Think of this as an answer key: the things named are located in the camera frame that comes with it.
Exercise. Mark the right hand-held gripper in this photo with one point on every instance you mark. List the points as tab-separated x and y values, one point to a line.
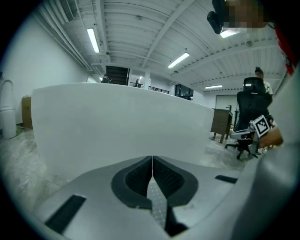
261	126

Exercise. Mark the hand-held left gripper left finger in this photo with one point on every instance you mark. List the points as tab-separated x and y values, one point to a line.
98	206

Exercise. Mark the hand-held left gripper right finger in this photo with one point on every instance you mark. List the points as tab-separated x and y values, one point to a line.
199	197

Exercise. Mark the person's right forearm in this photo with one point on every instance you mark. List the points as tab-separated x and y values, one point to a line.
272	138

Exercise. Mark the black office chair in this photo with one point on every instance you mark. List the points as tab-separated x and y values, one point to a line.
252	105

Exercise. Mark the wooden vanity cabinet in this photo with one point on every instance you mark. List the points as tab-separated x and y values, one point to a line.
221	122

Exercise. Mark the long ceiling light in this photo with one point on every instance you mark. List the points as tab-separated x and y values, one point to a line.
93	40
229	33
178	60
213	86

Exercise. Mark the person's white shirt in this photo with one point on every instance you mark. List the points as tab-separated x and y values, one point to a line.
276	187

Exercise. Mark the white bathtub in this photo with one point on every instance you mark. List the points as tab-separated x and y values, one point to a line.
117	126

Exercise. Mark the black framed window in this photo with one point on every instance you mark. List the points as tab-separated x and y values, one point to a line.
184	92

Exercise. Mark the black metal railing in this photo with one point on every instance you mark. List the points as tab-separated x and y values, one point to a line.
159	89

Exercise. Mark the brown cardboard box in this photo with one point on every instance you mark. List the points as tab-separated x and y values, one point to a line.
27	112

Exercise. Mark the white toilet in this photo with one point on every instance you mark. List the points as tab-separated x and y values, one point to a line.
7	112

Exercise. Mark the black staircase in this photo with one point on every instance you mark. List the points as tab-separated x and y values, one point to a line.
117	75

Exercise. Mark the ceiling air vent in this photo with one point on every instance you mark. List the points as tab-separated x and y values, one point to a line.
68	10

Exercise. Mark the black head-mounted camera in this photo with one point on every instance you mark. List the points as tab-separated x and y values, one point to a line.
215	18

